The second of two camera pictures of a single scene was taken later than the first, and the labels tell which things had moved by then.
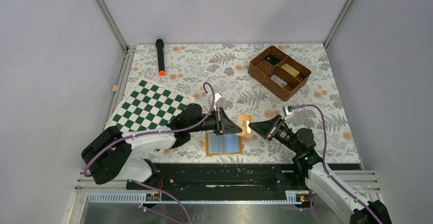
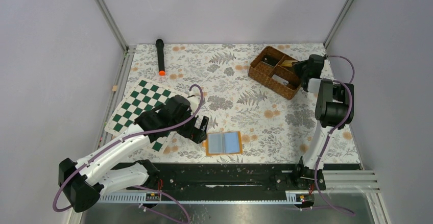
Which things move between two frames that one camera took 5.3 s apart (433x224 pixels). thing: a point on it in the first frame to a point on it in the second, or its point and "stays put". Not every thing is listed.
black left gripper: (223, 124) to (198, 135)
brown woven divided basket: (279, 73) stays put
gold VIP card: (243, 121) to (288, 63)
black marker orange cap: (160, 44) stays put
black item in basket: (271, 59) stays put
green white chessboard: (147, 106) stays put
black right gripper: (268, 129) to (297, 66)
